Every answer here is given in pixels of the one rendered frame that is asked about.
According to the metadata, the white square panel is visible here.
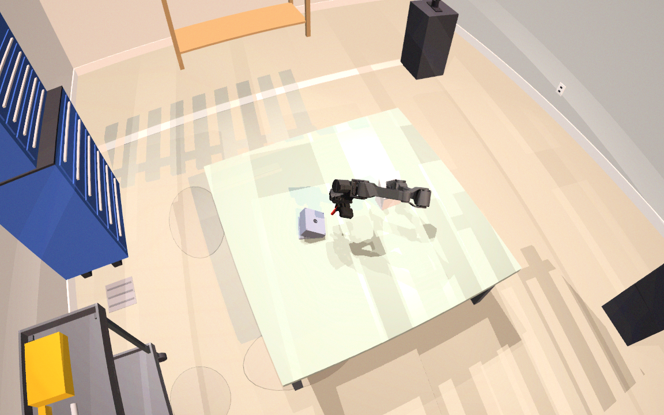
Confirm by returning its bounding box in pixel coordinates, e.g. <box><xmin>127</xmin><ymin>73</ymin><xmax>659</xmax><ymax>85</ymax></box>
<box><xmin>298</xmin><ymin>207</ymin><xmax>326</xmax><ymax>239</ymax></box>

